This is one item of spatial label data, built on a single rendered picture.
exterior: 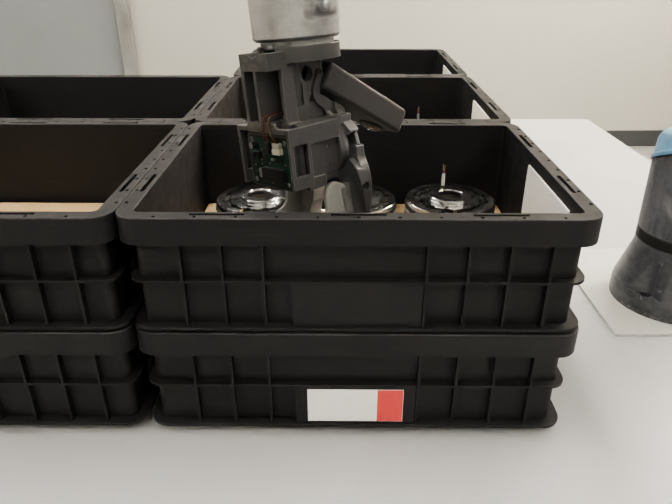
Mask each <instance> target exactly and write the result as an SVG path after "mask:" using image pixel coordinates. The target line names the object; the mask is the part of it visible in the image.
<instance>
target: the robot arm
mask: <svg viewBox="0 0 672 504"><path fill-rule="evenodd" d="M247 1H248V9H249V17H250V24H251V32H252V40H253V41H254V42H256V43H260V45H261V47H257V52H253V53H246V54H239V55H238V57H239V64H240V71H241V78H242V85H243V92H244V100H245V107H246V114H247V121H248V123H243V124H239V125H237V130H238V137H239V143H240V150H241V157H242V164H243V170H244V177H245V182H249V181H252V180H254V183H256V184H258V185H262V186H267V187H271V188H276V189H280V190H285V191H286V198H285V202H284V204H283V206H282V207H281V208H280V209H279V210H278V211H276V212H322V201H323V199H324V203H325V212H328V213H370V208H371V197H372V179H371V173H370V169H369V165H368V163H367V160H366V157H365V153H364V144H360V141H359V137H358V134H357V131H358V127H357V126H356V125H355V124H354V123H353V121H355V122H357V123H359V124H360V125H361V126H362V127H363V128H365V129H366V130H368V131H372V132H379V131H390V132H398V131H399V130H400V128H401V125H402V122H403V119H404V116H405V110H404V109H403V108H402V107H400V106H399V105H397V104H396V103H394V102H393V101H391V100H390V99H388V98H387V97H385V96H384V95H382V94H380V93H379V92H377V91H376V90H374V89H373V88H371V87H370V86H368V85H366V84H365V83H363V82H362V81H360V80H359V79H357V78H356V77H354V76H353V75H351V74H350V73H348V72H346V71H345V70H343V69H342V68H340V67H339V66H337V65H336V64H334V63H333V62H327V61H322V60H323V59H329V58H334V57H338V56H341V53H340V41H339V40H334V36H337V35H339V33H340V32H341V29H340V17H339V4H338V0H247ZM352 120H353V121H352ZM244 140H248V141H249V148H250V155H251V162H252V167H251V168H248V162H247V155H246V149H245V142H244ZM651 159H652V161H651V166H650V170H649V174H648V179H647V183H646V187H645V192H644V196H643V201H642V205H641V209H640V214H639V218H638V223H637V227H636V231H635V235H634V237H633V239H632V240H631V242H630V243H629V245H628V247H627V248H626V250H625V251H624V253H623V254H622V256H621V257H620V259H619V260H618V262H617V263H616V265H615V266H614V268H613V270H612V273H611V278H610V282H609V290H610V292H611V294H612V296H613V297H614V298H615V299H616V300H617V301H618V302H619V303H620V304H622V305H623V306H625V307H626V308H628V309H630V310H631V311H633V312H635V313H637V314H639V315H642V316H644V317H647V318H650V319H652V320H656V321H659V322H663V323H667V324H672V127H670V128H668V129H665V130H664V131H663V132H661V134H660V135H659V136H658V139H657V142H656V146H655V150H654V153H652V154H651ZM331 178H339V182H337V181H331V182H329V183H328V184H327V180H328V179H331ZM325 186H326V187H325Z"/></svg>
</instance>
